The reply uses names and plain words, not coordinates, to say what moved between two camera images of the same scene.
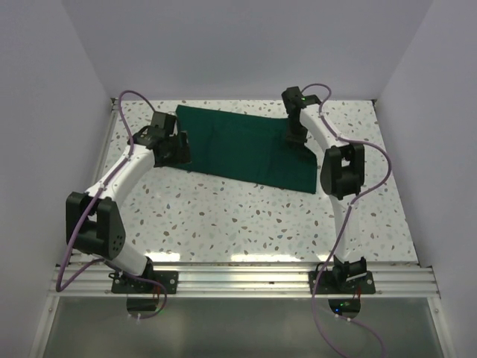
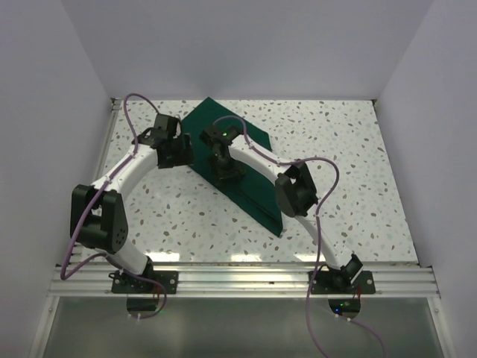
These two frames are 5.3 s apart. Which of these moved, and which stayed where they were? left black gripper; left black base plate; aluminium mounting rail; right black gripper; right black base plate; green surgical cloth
Moved: green surgical cloth; right black gripper
Stayed: right black base plate; aluminium mounting rail; left black base plate; left black gripper
